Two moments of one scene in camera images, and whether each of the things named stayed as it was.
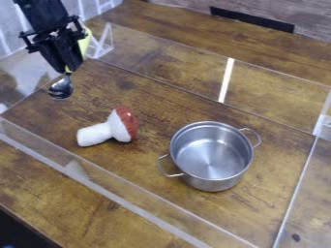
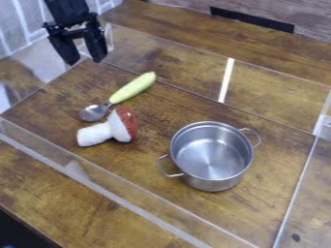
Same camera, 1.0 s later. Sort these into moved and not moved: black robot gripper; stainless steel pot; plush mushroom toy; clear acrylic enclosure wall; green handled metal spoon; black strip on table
Moved: green handled metal spoon; black robot gripper
Not moved: plush mushroom toy; clear acrylic enclosure wall; black strip on table; stainless steel pot
